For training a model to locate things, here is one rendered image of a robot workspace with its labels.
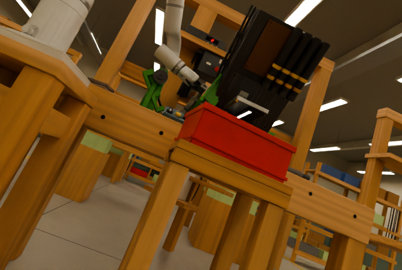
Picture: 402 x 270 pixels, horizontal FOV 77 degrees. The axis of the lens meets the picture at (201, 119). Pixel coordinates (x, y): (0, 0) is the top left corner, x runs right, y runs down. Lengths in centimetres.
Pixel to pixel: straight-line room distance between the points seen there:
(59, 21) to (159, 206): 58
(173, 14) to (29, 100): 89
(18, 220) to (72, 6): 63
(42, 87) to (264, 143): 58
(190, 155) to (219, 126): 12
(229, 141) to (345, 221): 74
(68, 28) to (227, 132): 55
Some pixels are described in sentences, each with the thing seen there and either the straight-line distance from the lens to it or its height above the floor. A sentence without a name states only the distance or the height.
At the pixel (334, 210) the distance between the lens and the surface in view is 126.
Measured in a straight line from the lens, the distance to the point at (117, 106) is 100.
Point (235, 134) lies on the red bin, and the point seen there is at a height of 88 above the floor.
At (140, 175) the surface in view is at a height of 30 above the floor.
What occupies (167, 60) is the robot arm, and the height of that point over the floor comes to 124.
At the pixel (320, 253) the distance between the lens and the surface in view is 671.
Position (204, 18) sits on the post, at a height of 177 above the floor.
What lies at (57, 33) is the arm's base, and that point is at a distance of 85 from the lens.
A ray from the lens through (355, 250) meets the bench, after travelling 135.
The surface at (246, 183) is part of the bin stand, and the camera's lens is 69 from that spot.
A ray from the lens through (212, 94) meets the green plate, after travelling 130.
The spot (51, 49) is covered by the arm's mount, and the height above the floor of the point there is 87.
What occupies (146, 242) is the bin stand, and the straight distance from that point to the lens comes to 67.
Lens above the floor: 71
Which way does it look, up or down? 14 degrees up
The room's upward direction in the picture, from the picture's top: 23 degrees clockwise
